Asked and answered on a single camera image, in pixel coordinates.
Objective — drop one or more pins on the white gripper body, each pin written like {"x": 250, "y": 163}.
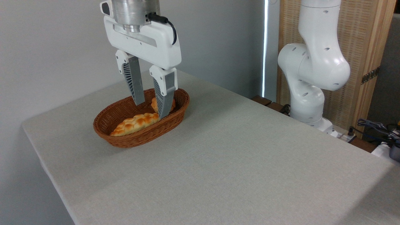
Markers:
{"x": 147, "y": 42}

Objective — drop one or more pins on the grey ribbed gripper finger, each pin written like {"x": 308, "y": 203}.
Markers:
{"x": 135, "y": 78}
{"x": 165, "y": 97}

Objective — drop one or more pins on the round knotted bread roll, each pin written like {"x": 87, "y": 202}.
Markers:
{"x": 154, "y": 104}

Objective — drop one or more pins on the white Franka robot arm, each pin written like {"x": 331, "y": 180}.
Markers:
{"x": 318, "y": 62}

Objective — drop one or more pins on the long braided bread loaf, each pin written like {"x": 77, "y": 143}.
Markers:
{"x": 134, "y": 123}

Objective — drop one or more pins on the brown wicker oval basket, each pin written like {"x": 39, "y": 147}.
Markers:
{"x": 131, "y": 142}

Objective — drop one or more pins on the silver wrist mounting flange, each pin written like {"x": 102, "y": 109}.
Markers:
{"x": 131, "y": 12}

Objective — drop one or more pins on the grey tablecloth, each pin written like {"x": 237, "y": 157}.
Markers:
{"x": 250, "y": 172}

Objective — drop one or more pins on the white power strip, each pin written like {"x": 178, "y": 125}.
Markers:
{"x": 342, "y": 136}

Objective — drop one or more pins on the brass screen hinge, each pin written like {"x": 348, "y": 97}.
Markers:
{"x": 370, "y": 75}

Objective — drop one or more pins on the white box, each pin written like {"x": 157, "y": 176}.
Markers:
{"x": 379, "y": 151}

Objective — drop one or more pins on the dark grey box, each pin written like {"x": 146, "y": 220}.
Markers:
{"x": 395, "y": 153}

